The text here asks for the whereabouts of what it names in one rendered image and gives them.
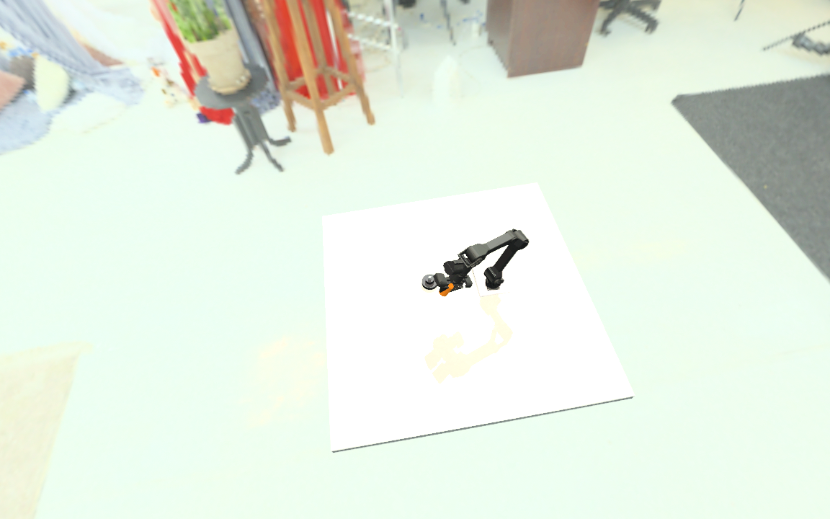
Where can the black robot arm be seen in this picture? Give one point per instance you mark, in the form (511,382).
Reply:
(515,239)

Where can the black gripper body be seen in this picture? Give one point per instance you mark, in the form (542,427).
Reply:
(459,279)

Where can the black round pedestal with silver shaft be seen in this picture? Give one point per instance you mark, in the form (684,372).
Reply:
(428,282)

